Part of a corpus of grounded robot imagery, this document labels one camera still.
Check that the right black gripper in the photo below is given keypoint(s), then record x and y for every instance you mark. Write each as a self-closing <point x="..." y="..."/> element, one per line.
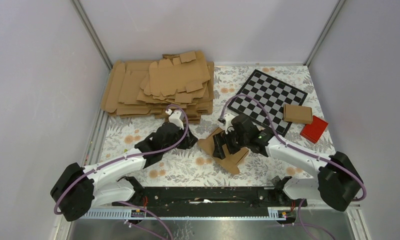
<point x="220" y="139"/>

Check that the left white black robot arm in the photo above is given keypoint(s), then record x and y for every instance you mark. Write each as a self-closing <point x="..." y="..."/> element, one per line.
<point x="80" y="188"/>

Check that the perforated metal cable tray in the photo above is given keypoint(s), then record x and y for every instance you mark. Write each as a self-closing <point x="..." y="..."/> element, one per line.
<point x="190" y="212"/>

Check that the folded small cardboard box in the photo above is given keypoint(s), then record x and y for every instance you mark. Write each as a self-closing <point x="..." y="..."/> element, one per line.
<point x="297" y="114"/>

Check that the floral table mat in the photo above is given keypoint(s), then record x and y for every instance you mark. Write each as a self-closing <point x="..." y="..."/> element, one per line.
<point x="193" y="167"/>

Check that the brown cardboard box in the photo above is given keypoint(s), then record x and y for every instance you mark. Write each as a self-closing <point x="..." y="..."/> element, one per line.
<point x="215" y="146"/>

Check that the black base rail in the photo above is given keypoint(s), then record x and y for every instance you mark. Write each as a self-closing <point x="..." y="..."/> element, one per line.
<point x="223" y="197"/>

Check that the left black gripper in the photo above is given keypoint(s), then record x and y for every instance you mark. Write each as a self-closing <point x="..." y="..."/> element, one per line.
<point x="189" y="142"/>

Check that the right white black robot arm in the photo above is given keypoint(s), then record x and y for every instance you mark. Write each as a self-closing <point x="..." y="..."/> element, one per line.
<point x="334" y="180"/>

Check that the red box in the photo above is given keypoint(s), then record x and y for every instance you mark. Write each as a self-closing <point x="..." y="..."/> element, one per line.
<point x="313" y="131"/>

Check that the black white checkerboard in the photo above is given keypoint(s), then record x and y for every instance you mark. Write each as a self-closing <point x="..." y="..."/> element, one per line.
<point x="272" y="94"/>

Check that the stack of cardboard blanks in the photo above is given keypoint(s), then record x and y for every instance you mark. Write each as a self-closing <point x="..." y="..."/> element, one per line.
<point x="137" y="88"/>

